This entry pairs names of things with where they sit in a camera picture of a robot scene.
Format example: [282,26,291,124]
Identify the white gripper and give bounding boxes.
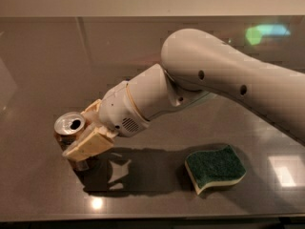
[63,81,150,162]

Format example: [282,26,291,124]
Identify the orange soda can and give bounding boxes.
[54,112,93,172]

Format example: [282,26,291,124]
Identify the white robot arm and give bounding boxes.
[63,29,305,161]

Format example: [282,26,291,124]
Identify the green yellow sponge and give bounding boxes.
[185,145,246,195]

